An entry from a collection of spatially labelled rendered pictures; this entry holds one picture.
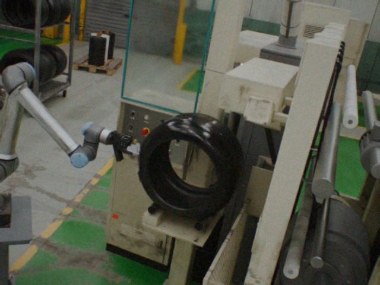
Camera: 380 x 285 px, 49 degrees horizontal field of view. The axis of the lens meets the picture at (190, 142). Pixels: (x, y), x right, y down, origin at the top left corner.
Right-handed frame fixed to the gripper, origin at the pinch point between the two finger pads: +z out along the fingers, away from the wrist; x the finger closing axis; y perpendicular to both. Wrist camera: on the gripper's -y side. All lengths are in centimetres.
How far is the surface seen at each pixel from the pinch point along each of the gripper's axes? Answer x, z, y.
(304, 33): 358, 36, 59
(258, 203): 19, 70, -9
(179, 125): -9.2, 19.6, 29.0
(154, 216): -9.8, 20.3, -26.8
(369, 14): 963, 126, 99
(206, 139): -10.7, 35.4, 28.3
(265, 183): 19, 69, 5
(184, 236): -10, 40, -31
